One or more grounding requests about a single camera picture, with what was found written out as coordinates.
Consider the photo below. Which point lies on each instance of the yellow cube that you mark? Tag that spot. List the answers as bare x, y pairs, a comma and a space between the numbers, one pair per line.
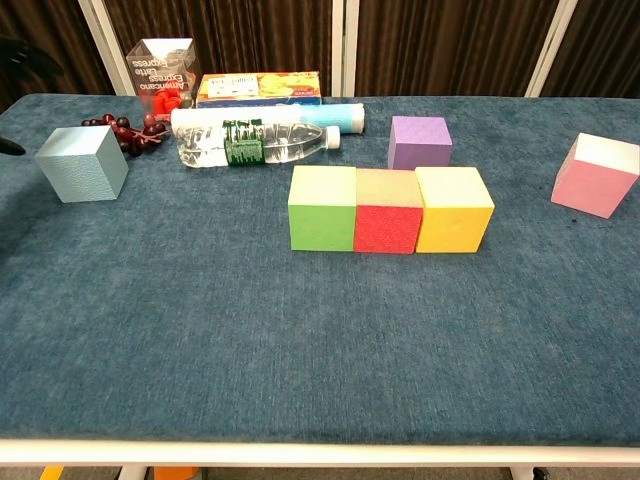
450, 225

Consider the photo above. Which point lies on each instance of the white and cyan tube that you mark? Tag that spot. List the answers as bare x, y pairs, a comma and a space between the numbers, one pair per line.
330, 117

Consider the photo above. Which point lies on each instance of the clear plastic water bottle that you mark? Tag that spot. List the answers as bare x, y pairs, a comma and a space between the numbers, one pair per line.
280, 142

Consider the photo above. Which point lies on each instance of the orange cracker box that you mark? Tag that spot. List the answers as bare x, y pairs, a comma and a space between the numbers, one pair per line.
260, 87

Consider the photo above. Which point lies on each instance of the brown curtain partition panel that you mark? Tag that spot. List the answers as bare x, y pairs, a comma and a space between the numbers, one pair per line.
50, 20
605, 45
260, 35
440, 45

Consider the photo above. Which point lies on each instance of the orange plastic object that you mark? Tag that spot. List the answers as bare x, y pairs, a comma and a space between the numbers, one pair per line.
175, 474

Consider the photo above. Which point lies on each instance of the dark red grape bunch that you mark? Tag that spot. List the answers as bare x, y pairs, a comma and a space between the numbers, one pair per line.
125, 137

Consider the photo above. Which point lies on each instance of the green cube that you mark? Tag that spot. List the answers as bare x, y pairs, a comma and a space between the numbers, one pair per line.
320, 227

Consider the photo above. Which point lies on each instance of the clear coffee capsule box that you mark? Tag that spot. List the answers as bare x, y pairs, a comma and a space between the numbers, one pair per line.
160, 70

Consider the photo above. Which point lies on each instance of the pink cube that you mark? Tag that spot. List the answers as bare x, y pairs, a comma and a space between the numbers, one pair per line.
590, 187

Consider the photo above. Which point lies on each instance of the light blue cube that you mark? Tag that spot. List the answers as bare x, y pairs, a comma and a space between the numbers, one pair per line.
80, 170

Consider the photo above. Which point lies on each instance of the red cube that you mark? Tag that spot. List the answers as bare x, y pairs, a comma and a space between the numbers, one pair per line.
387, 227

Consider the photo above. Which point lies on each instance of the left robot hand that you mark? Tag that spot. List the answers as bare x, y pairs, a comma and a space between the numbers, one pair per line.
10, 148

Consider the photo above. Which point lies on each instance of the purple cube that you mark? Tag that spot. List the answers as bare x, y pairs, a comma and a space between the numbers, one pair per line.
420, 145

